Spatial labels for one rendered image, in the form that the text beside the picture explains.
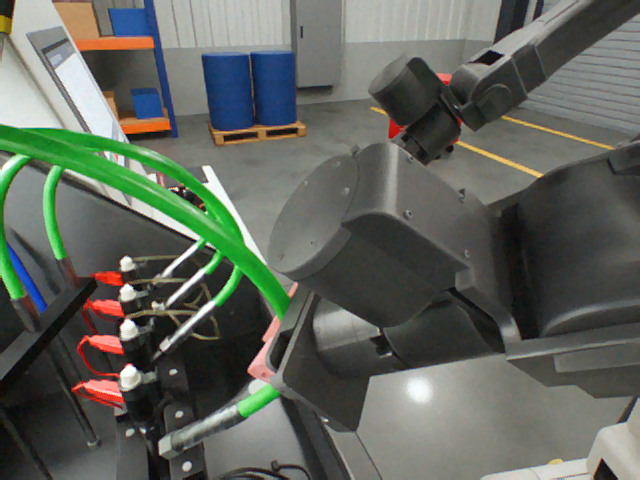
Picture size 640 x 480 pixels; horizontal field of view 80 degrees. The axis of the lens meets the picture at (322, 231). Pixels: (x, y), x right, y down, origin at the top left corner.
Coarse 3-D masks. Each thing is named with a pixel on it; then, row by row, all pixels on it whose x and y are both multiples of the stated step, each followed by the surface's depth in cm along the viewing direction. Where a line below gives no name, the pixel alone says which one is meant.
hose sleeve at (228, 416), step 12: (228, 408) 33; (204, 420) 34; (216, 420) 33; (228, 420) 33; (240, 420) 32; (180, 432) 35; (192, 432) 34; (204, 432) 33; (216, 432) 33; (180, 444) 34; (192, 444) 34
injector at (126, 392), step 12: (120, 384) 42; (132, 396) 42; (144, 396) 43; (168, 396) 46; (132, 408) 43; (144, 408) 44; (156, 408) 45; (144, 420) 44; (156, 420) 47; (144, 432) 46; (156, 432) 47; (156, 444) 48; (156, 456) 49; (156, 468) 50; (168, 468) 51
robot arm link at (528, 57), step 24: (576, 0) 42; (600, 0) 41; (624, 0) 41; (552, 24) 42; (576, 24) 42; (600, 24) 42; (504, 48) 44; (528, 48) 42; (552, 48) 43; (576, 48) 43; (456, 72) 48; (480, 72) 44; (504, 72) 43; (528, 72) 43; (552, 72) 44; (456, 96) 48
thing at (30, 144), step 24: (0, 144) 20; (24, 144) 20; (48, 144) 21; (72, 168) 21; (96, 168) 21; (120, 168) 22; (144, 192) 22; (168, 192) 23; (192, 216) 23; (216, 240) 24; (240, 240) 25; (240, 264) 25; (264, 264) 26; (264, 288) 26; (240, 408) 32
